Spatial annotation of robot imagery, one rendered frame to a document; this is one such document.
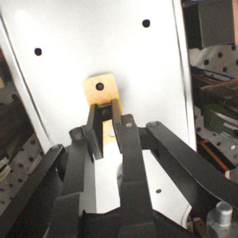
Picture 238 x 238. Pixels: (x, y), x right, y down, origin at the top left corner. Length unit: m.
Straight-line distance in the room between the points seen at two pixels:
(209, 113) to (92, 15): 0.20
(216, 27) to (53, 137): 0.27
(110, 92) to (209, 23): 0.16
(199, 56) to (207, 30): 0.32
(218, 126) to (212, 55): 0.37
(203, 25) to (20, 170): 0.68
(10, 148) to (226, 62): 0.60
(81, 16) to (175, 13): 0.11
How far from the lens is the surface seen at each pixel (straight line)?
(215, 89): 0.34
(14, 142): 0.27
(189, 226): 0.99
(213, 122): 0.28
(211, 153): 0.41
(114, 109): 0.17
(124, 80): 0.23
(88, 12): 0.23
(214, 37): 0.29
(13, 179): 0.77
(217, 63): 0.63
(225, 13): 0.30
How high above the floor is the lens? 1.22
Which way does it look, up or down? 67 degrees down
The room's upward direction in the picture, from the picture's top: 168 degrees clockwise
